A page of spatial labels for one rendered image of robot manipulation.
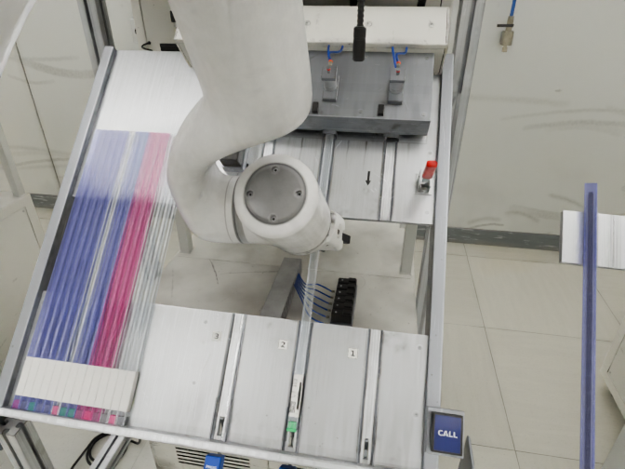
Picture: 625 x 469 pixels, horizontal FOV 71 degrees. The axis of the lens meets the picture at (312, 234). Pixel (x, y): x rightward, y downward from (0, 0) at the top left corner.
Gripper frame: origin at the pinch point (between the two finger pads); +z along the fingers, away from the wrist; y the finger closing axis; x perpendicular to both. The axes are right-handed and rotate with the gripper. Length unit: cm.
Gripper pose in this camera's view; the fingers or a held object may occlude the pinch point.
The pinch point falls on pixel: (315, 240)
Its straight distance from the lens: 72.5
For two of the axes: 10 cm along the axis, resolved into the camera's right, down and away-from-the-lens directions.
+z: 1.4, 1.6, 9.8
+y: -9.9, -0.9, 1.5
